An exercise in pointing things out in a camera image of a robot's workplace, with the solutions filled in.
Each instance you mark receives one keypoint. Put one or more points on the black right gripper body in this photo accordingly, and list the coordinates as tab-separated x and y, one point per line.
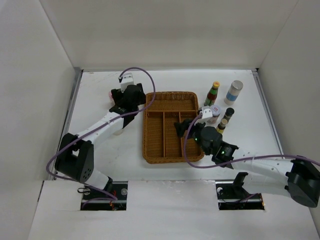
197	134

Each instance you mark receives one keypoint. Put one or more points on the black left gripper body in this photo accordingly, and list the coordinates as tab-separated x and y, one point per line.
118	96

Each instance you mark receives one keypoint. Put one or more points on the yellow label oil bottle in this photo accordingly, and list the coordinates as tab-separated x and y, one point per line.
221	126

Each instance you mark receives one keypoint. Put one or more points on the pink cap spice jar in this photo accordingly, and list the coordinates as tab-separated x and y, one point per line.
110	96

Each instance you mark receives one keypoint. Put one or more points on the white lid red label jar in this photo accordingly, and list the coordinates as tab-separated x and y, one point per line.
216	111

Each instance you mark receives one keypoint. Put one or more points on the black cap spice grinder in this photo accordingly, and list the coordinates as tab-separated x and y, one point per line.
228	114

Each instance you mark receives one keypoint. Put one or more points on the green label sauce bottle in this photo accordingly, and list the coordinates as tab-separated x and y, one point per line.
212	94

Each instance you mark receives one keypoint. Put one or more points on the blue label salt shaker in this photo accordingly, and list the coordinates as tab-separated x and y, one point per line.
233	92

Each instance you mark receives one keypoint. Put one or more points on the black top salt grinder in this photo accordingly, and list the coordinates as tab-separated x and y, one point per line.
118	132

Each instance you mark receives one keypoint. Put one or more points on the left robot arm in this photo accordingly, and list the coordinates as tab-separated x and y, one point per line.
77	161

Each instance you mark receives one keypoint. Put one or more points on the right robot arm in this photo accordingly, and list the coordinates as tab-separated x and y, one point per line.
292	176

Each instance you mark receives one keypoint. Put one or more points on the brown wicker tray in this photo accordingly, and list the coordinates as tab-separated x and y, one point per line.
160	142

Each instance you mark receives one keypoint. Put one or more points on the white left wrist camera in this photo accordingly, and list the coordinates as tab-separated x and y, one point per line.
125	80

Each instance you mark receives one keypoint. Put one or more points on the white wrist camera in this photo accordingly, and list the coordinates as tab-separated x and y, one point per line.
206	114
125	80

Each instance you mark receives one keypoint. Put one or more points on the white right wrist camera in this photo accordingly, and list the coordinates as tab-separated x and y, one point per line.
206	114

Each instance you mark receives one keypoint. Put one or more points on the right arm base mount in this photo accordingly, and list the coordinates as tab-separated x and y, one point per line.
231	196

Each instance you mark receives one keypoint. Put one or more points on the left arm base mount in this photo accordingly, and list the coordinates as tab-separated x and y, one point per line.
95	200

